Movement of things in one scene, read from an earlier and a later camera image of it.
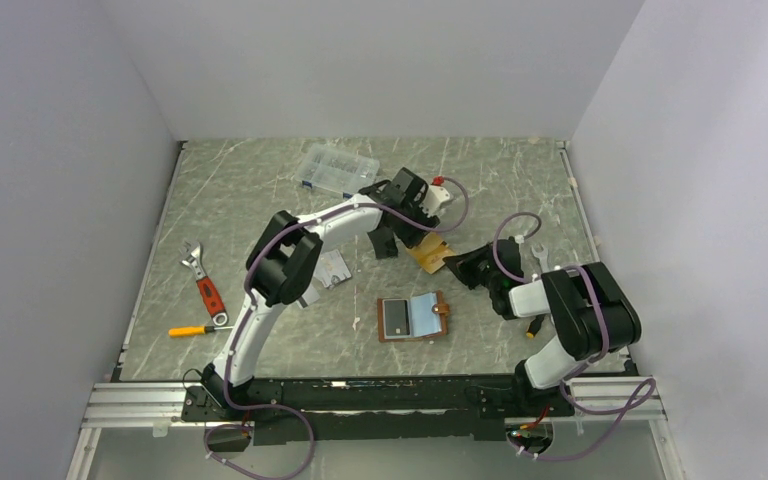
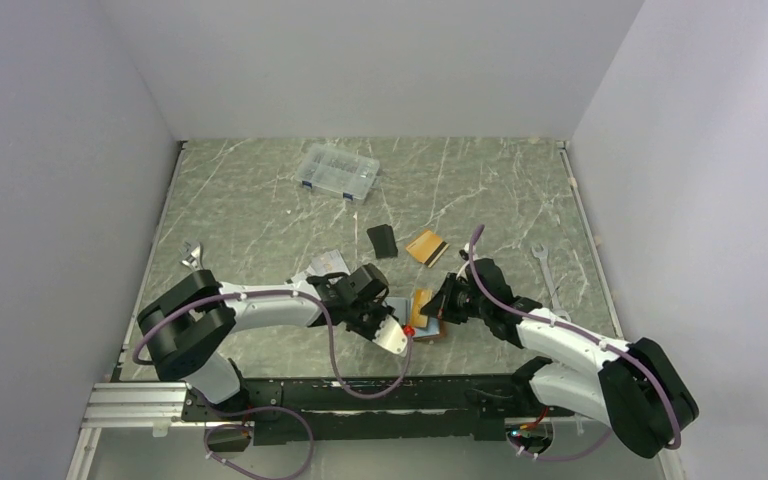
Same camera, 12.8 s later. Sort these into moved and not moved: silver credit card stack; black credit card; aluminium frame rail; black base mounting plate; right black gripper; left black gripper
Moved: left black gripper; right black gripper
Not moved: black credit card; black base mounting plate; aluminium frame rail; silver credit card stack
